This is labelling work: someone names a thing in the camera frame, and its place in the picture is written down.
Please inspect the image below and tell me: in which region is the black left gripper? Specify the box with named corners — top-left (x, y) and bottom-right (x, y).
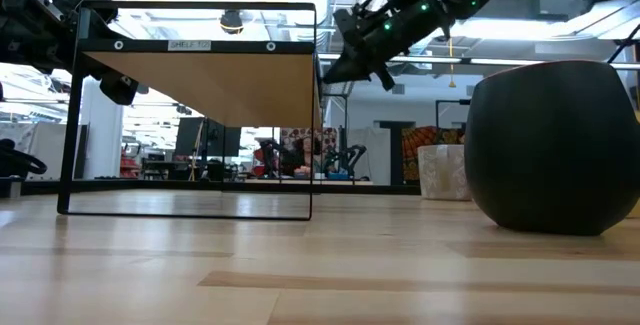
top-left (47, 0), bottom-right (139, 106)

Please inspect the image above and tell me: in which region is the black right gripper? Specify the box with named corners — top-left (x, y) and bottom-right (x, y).
top-left (322, 7), bottom-right (416, 91)

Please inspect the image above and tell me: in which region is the grey patterned mug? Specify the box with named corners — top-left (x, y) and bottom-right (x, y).
top-left (417, 143), bottom-right (472, 202)

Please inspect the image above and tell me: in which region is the white column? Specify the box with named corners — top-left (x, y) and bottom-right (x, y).
top-left (82, 77), bottom-right (125, 180)

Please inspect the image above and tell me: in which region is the red patterned cloth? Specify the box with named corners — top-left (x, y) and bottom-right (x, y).
top-left (279, 127), bottom-right (339, 166)

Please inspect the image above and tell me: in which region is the red cart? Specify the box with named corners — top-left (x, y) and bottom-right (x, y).
top-left (119, 143), bottom-right (142, 180)

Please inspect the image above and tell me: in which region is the orange patterned cloth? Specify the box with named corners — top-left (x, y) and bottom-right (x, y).
top-left (402, 125), bottom-right (466, 182)

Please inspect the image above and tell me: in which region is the white shelf label sticker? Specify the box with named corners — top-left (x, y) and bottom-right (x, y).
top-left (167, 39), bottom-right (212, 52)

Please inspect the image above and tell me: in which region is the yellow hanging pendant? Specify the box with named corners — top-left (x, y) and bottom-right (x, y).
top-left (447, 37), bottom-right (457, 89)

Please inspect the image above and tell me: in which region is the dark door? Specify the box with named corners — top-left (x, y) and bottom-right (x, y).
top-left (379, 120), bottom-right (416, 186)

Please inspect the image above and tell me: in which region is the black monitor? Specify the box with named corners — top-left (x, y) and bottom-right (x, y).
top-left (174, 117), bottom-right (242, 159)

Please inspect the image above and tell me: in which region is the person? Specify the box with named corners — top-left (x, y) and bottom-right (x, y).
top-left (292, 137), bottom-right (321, 179)

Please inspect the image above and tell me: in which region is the black metal wooden shelf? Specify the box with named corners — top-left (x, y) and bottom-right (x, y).
top-left (56, 0), bottom-right (321, 222)

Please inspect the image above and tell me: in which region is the black hanging dome fixture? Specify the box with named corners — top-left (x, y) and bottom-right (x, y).
top-left (219, 9), bottom-right (245, 35)

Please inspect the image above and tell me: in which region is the grey box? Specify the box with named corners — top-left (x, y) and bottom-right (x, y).
top-left (0, 176), bottom-right (24, 199)

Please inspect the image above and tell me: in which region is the black metal stand frame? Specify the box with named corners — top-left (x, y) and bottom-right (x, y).
top-left (434, 98), bottom-right (472, 131)

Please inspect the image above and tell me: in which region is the black aluminium table frame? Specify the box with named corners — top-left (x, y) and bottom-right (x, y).
top-left (22, 178), bottom-right (422, 196)

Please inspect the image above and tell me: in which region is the thick black cable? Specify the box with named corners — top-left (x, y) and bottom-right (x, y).
top-left (0, 138), bottom-right (49, 179)

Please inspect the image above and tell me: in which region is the ceiling strip light rail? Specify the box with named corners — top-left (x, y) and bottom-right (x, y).
top-left (317, 53), bottom-right (640, 72)

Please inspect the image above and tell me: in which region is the long thin black cable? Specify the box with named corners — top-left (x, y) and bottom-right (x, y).
top-left (606, 24), bottom-right (640, 65)

